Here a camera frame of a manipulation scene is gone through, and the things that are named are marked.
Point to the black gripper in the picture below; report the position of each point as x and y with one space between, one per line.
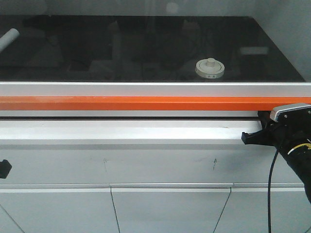
291 132

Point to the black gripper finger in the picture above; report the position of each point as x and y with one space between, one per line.
5 168

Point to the orange and white sash frame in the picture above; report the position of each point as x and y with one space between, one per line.
46 99

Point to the glass jar with cream lid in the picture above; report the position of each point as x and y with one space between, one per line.
210 68

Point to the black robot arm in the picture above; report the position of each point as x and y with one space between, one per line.
299 161

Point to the left white cabinet door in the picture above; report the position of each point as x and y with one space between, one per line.
61 210

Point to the white cabinet door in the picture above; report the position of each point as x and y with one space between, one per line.
246 211
169 208
61 210

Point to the right white cabinet door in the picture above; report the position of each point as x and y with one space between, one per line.
246 211

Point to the grey plastic pipe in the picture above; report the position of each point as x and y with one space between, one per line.
8 38

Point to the middle white cabinet door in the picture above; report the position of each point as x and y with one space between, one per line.
169 208

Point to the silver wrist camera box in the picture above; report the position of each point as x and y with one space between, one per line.
285 109

